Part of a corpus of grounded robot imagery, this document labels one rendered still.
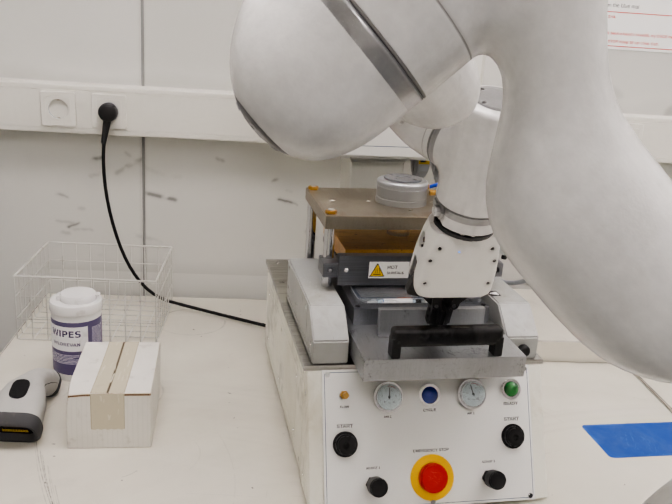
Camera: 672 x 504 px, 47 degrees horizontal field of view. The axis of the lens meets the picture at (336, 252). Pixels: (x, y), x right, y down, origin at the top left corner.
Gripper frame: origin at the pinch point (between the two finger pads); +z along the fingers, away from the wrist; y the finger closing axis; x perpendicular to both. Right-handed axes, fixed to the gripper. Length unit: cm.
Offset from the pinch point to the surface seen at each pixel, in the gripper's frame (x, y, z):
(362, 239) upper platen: 18.9, -6.5, 1.6
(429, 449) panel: -9.0, -0.2, 16.5
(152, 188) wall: 73, -39, 28
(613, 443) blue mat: -1.6, 35.0, 27.0
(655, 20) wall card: 76, 67, -15
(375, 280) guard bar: 11.0, -5.9, 3.2
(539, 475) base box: -11.9, 15.9, 19.8
